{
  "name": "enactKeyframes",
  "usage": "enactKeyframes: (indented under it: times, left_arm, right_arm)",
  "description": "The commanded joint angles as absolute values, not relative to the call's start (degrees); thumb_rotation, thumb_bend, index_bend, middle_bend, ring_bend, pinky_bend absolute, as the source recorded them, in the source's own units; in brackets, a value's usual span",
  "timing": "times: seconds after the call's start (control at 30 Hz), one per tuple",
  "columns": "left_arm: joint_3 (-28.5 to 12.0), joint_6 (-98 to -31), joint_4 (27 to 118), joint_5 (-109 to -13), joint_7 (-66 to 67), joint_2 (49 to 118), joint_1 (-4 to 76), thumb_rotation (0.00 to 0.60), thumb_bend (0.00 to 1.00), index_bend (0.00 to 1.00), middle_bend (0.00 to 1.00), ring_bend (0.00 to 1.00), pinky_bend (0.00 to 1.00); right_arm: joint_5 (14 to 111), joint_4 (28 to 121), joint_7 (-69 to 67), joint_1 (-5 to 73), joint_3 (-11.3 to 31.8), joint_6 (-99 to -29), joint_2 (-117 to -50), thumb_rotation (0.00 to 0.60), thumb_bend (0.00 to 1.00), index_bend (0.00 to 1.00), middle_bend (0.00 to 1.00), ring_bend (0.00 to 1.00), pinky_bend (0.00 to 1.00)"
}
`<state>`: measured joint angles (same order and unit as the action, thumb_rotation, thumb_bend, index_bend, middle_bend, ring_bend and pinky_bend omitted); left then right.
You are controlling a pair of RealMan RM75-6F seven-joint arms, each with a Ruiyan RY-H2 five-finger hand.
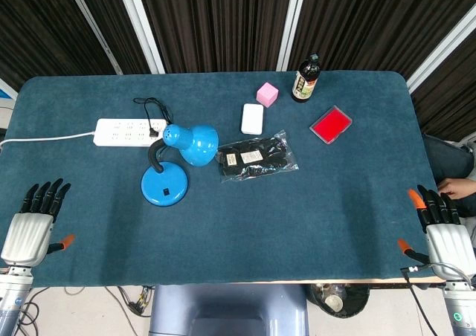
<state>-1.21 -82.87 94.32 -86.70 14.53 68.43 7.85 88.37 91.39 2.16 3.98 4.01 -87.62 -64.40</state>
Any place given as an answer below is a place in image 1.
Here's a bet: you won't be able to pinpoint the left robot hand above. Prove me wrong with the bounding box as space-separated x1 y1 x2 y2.
0 178 76 268

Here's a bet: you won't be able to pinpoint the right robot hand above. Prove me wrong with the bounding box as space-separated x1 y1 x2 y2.
397 184 476 281

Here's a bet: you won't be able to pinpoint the black item in plastic bag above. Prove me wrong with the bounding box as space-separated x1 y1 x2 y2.
215 129 300 184

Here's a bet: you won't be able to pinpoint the black cable on right hand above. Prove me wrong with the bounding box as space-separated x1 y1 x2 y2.
399 262 440 336

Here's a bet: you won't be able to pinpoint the white rectangular box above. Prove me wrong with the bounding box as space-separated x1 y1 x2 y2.
240 103 265 135

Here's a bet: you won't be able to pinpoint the black trash bin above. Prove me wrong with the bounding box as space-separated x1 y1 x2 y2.
307 282 371 319

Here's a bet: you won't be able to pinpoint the dark sauce bottle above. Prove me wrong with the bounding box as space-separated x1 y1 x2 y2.
291 53 322 104

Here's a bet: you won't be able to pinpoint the white power strip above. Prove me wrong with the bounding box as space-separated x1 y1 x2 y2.
95 117 168 148

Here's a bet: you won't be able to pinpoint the blue desk lamp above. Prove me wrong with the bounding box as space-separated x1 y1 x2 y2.
140 123 219 207

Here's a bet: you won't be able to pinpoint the person's hand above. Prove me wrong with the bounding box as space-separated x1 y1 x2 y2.
437 177 476 200

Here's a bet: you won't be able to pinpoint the pink cube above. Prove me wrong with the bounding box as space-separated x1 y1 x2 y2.
255 82 280 109

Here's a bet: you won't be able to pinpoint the red ink pad case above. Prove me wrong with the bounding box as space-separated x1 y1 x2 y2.
309 105 353 145

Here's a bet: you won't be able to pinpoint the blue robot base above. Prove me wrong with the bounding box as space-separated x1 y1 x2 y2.
148 283 310 336

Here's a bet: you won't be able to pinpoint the floor cables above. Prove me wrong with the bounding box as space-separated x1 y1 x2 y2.
14 284 155 336

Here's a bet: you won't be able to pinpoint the blue table cloth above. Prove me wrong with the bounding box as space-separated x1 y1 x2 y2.
0 70 446 288

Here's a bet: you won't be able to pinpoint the person's dark clothed leg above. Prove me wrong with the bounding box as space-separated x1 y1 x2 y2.
422 133 476 218

